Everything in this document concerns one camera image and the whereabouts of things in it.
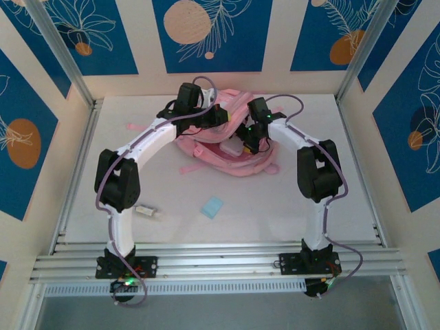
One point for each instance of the pink backpack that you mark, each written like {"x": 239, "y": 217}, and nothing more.
{"x": 240, "y": 165}

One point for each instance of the blue sticky note pad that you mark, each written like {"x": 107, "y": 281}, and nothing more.
{"x": 211, "y": 207}

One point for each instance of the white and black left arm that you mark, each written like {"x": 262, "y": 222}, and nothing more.
{"x": 151, "y": 141}

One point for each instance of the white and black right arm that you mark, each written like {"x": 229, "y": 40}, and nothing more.
{"x": 285, "y": 134}

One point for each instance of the clear bag with white eraser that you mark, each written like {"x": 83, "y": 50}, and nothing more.
{"x": 146, "y": 210}

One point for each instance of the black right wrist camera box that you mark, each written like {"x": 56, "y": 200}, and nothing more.
{"x": 259, "y": 108}

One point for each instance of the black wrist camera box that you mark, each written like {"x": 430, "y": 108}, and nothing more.
{"x": 259, "y": 108}
{"x": 188, "y": 96}

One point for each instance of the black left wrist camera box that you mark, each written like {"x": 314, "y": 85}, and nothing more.
{"x": 188, "y": 96}

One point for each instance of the aluminium side rail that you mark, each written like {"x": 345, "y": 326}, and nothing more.
{"x": 86, "y": 137}
{"x": 347, "y": 130}

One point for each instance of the wide aluminium base rail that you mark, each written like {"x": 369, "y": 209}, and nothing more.
{"x": 220, "y": 261}

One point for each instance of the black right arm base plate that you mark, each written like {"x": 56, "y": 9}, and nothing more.
{"x": 290, "y": 263}

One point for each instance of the aluminium frame post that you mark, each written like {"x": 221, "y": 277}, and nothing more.
{"x": 364, "y": 44}
{"x": 58, "y": 44}

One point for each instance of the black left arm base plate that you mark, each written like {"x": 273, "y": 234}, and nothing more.
{"x": 148, "y": 266}

